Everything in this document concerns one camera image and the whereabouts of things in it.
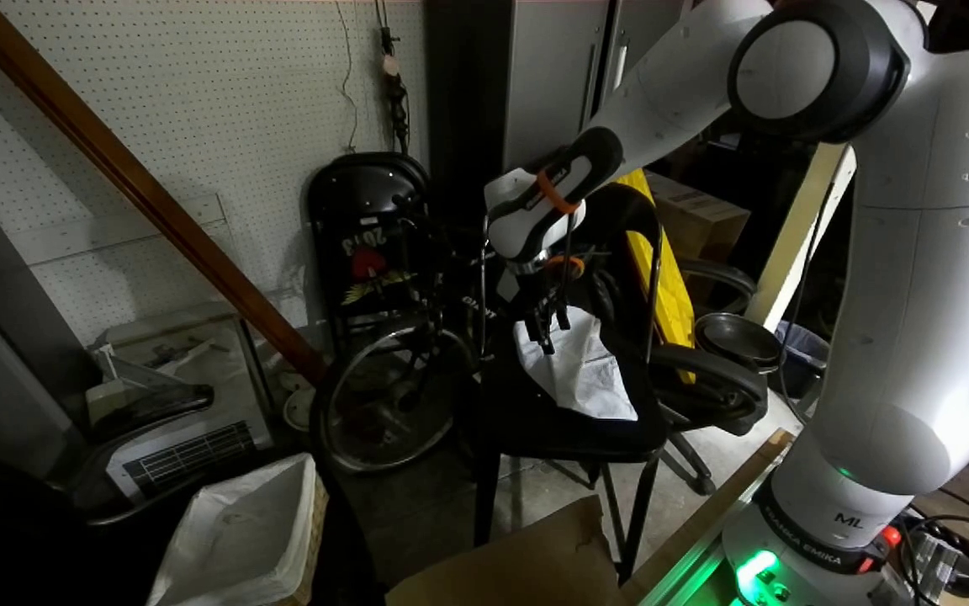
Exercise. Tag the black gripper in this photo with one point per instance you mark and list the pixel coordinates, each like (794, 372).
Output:
(539, 287)

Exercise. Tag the white towel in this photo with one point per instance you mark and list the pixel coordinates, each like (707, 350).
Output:
(581, 375)

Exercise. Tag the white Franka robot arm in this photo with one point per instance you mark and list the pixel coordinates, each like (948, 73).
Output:
(932, 281)

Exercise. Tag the black folding chair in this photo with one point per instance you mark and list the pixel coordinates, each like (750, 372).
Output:
(561, 432)

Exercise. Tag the yellow plastic tote lid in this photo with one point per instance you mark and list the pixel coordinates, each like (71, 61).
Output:
(670, 303)

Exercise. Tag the black office chair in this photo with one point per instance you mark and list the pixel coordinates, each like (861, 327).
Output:
(722, 388)

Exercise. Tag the tan cardboard box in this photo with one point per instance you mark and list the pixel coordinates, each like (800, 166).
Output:
(704, 219)

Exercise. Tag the stacked black folding chairs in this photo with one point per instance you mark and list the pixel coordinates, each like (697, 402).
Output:
(366, 223)

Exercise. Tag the black bicycle wheel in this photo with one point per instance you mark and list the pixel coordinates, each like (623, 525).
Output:
(333, 408)

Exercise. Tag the brown cardboard sheet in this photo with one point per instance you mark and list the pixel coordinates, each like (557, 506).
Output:
(505, 566)

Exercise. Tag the light wooden beam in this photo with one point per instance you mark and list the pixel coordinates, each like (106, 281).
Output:
(707, 516)

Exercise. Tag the grey metal cabinet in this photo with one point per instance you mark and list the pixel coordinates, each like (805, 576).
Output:
(552, 80)

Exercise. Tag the light wooden board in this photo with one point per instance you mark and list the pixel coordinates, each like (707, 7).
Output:
(797, 238)

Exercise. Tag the white space heater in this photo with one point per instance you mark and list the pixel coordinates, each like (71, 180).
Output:
(186, 450)

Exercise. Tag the brown wooden plank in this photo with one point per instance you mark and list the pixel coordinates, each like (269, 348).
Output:
(149, 185)

